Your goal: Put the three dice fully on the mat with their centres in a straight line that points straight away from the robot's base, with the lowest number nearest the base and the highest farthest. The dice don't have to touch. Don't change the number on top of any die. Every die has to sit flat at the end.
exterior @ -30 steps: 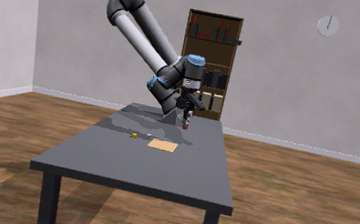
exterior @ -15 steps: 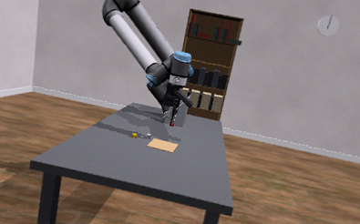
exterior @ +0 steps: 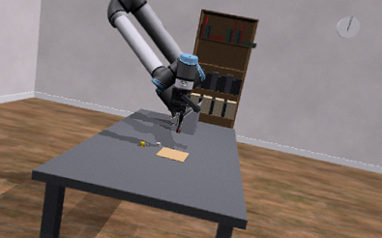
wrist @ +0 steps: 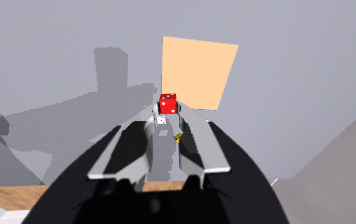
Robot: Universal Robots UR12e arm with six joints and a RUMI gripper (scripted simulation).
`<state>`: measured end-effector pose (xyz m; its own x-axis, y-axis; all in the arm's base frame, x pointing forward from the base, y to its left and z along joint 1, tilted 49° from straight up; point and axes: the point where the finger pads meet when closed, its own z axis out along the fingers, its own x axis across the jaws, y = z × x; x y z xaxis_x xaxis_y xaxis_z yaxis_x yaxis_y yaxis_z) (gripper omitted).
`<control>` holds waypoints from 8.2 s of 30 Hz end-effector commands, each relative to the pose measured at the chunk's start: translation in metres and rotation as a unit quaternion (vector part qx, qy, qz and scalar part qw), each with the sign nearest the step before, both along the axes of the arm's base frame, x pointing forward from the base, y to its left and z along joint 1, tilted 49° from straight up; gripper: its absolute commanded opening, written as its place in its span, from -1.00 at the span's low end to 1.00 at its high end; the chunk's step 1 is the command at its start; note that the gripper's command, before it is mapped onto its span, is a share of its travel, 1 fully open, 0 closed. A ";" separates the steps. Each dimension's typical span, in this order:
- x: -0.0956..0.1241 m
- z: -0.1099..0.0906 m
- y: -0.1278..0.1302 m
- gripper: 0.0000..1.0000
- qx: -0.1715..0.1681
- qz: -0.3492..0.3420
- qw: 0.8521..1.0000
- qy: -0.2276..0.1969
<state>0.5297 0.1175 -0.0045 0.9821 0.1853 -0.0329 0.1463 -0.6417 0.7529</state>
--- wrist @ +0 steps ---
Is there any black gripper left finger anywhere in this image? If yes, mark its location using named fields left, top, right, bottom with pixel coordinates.
left=21, top=101, right=161, bottom=224

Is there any red die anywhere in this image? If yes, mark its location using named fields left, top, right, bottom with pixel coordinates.
left=159, top=93, right=177, bottom=114

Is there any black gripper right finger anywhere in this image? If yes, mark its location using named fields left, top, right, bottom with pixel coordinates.
left=176, top=101, right=290, bottom=224

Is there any white die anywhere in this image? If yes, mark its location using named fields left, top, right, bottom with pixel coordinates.
left=157, top=113, right=166, bottom=124

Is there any peach flat mat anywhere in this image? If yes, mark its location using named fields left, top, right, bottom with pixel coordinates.
left=162, top=37, right=238, bottom=110

